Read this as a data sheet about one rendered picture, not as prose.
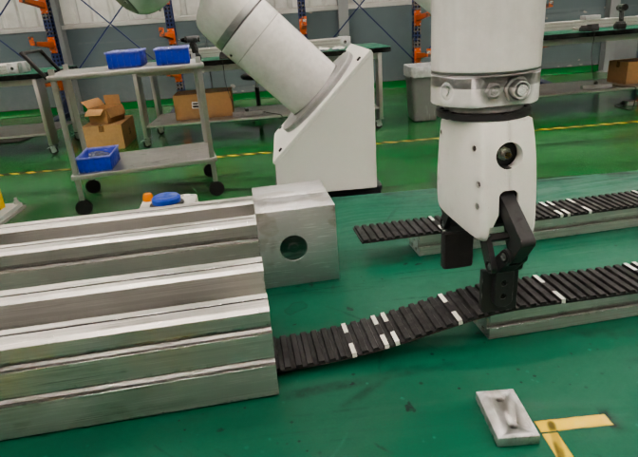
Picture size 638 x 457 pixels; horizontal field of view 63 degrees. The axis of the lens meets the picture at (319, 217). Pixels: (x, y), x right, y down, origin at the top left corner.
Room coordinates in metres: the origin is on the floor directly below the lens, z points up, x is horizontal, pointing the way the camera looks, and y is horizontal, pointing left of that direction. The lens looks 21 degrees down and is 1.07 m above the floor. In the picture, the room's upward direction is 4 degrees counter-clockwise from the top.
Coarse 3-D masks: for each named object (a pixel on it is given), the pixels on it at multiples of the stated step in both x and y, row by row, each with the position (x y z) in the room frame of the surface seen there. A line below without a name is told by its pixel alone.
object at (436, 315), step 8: (432, 296) 0.45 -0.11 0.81; (424, 304) 0.44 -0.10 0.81; (432, 304) 0.44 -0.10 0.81; (440, 304) 0.44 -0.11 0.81; (424, 312) 0.43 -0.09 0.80; (432, 312) 0.43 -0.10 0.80; (440, 312) 0.42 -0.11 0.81; (432, 320) 0.41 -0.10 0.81; (440, 320) 0.41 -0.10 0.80; (448, 320) 0.41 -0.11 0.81; (432, 328) 0.40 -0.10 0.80; (440, 328) 0.40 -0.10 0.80; (448, 328) 0.40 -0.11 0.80
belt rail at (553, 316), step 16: (560, 304) 0.42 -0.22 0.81; (576, 304) 0.42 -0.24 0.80; (592, 304) 0.43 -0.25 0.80; (608, 304) 0.43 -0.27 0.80; (624, 304) 0.44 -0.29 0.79; (480, 320) 0.43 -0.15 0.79; (496, 320) 0.41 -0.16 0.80; (512, 320) 0.42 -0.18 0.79; (528, 320) 0.42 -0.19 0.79; (544, 320) 0.42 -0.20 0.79; (560, 320) 0.42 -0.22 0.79; (576, 320) 0.42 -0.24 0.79; (592, 320) 0.43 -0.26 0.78; (496, 336) 0.41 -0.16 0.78
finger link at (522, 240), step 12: (504, 192) 0.38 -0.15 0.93; (504, 204) 0.37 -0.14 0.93; (516, 204) 0.37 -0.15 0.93; (504, 216) 0.37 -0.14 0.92; (516, 216) 0.36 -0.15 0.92; (516, 228) 0.36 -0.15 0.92; (528, 228) 0.36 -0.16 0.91; (516, 240) 0.35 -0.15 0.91; (528, 240) 0.35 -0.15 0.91; (516, 252) 0.35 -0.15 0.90; (528, 252) 0.35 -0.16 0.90
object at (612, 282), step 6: (588, 270) 0.47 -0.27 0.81; (594, 270) 0.47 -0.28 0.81; (600, 270) 0.47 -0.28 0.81; (594, 276) 0.46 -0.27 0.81; (600, 276) 0.45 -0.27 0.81; (606, 276) 0.46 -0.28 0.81; (612, 276) 0.45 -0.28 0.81; (606, 282) 0.44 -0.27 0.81; (612, 282) 0.44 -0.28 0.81; (618, 282) 0.44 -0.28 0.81; (624, 282) 0.44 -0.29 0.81; (612, 288) 0.43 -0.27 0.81; (618, 288) 0.43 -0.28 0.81; (624, 288) 0.43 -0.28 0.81; (630, 288) 0.43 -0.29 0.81; (618, 294) 0.42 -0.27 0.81; (624, 294) 0.42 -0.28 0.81; (630, 294) 0.42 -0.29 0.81
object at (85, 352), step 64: (0, 320) 0.39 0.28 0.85; (64, 320) 0.40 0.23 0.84; (128, 320) 0.35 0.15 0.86; (192, 320) 0.35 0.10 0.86; (256, 320) 0.35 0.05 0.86; (0, 384) 0.33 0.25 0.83; (64, 384) 0.33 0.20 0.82; (128, 384) 0.35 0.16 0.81; (192, 384) 0.34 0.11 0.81; (256, 384) 0.35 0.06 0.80
